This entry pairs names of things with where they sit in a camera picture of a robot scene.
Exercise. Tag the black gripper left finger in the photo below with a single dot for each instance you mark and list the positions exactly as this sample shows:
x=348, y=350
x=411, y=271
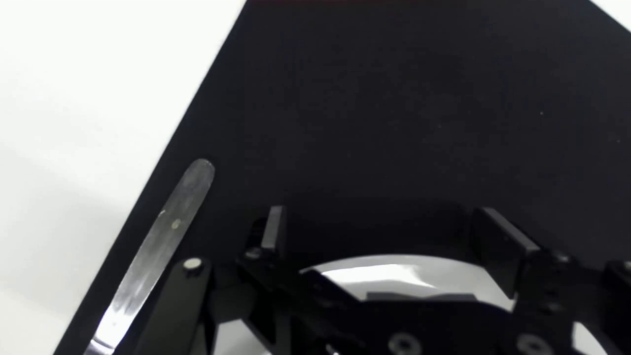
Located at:
x=198, y=309

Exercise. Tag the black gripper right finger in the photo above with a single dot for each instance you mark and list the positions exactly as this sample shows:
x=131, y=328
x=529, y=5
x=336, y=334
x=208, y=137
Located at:
x=545, y=283

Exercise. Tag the large white plate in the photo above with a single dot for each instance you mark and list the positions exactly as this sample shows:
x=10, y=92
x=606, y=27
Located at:
x=395, y=275

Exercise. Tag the silver table knife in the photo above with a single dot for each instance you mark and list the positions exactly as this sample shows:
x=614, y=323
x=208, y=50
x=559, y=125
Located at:
x=170, y=218

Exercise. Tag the black placemat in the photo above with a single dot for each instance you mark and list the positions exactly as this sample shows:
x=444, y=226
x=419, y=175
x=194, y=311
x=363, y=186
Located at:
x=395, y=100

